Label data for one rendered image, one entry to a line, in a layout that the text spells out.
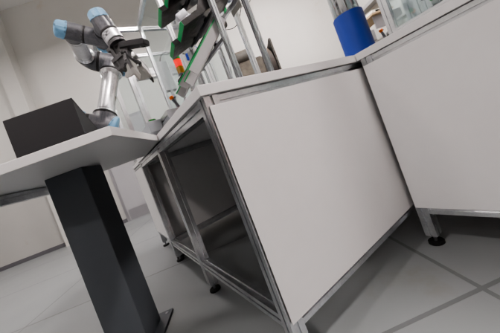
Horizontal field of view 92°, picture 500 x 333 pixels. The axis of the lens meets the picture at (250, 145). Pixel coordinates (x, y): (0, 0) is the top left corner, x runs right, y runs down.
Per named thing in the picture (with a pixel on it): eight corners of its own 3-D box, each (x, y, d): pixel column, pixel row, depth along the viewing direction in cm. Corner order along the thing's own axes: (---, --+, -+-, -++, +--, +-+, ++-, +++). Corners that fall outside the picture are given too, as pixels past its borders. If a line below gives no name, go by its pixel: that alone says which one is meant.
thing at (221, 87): (200, 96, 63) (196, 85, 63) (138, 163, 190) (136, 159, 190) (422, 47, 138) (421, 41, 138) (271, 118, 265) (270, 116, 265)
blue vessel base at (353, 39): (370, 56, 122) (350, 5, 121) (344, 70, 135) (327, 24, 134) (385, 53, 130) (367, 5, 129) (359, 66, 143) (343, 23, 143)
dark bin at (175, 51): (175, 46, 108) (162, 33, 106) (172, 59, 120) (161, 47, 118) (218, 13, 117) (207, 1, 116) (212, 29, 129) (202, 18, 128)
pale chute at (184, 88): (187, 89, 107) (177, 84, 106) (184, 98, 119) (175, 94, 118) (213, 39, 114) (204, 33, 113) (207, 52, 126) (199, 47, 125)
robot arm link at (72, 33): (77, 50, 143) (53, 10, 99) (100, 54, 148) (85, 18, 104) (76, 69, 143) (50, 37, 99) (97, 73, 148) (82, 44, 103)
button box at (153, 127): (151, 132, 126) (146, 121, 126) (145, 140, 143) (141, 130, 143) (164, 128, 129) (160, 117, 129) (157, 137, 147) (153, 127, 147)
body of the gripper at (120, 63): (131, 74, 107) (115, 52, 107) (144, 62, 105) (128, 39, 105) (118, 72, 99) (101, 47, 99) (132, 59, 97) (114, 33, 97)
